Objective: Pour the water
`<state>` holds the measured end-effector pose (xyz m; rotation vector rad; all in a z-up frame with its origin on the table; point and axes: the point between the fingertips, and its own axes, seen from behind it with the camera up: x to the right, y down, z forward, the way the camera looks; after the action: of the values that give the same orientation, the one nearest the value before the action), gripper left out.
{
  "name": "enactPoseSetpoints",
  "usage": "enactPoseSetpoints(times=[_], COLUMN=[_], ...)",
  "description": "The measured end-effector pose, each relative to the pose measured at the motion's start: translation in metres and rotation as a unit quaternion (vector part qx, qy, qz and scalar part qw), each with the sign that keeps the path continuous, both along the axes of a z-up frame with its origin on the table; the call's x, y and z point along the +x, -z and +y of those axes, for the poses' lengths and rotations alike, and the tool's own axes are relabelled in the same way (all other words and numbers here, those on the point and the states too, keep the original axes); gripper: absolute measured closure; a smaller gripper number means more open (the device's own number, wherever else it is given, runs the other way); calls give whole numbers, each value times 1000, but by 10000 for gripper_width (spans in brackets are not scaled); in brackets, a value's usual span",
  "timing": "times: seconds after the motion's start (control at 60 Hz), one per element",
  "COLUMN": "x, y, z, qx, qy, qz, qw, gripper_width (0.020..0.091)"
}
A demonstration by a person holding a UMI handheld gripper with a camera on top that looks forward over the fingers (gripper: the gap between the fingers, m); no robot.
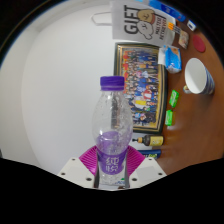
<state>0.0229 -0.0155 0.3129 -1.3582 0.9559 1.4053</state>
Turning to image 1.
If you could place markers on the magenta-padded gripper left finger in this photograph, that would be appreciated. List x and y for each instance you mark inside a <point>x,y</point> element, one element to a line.
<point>75,170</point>

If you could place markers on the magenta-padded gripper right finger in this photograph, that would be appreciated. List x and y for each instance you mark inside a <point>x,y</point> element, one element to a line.
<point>148,170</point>

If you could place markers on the clear purple-capped water bottle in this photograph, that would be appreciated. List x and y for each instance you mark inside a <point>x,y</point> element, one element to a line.
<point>112,133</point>

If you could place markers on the dark blue pump bottle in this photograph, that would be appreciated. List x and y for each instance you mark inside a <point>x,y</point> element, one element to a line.
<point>151,154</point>

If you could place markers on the yellow-labelled dark pump bottle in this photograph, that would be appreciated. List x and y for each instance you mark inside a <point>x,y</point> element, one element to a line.
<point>153,140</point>

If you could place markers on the framed group photo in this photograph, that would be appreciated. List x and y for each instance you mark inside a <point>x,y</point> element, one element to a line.
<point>143,83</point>

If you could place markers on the white blue patterned mug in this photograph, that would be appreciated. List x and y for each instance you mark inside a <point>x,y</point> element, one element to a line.
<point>196,76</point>

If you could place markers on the blue tissue pack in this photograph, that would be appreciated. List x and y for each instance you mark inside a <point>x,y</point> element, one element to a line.
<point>171,59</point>

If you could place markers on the small beige box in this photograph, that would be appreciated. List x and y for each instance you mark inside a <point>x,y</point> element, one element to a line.
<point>183,40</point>

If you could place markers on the flat round red coaster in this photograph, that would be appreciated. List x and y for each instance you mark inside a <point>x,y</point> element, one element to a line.
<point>199,43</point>

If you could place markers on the colourful puzzle cube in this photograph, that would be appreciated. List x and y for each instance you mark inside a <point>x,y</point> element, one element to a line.
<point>174,28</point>

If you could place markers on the white paper gift bag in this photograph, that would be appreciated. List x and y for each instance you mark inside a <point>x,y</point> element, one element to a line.
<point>140,23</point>

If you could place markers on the blue detergent bottle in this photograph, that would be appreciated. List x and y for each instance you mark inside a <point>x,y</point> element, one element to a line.
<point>166,9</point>

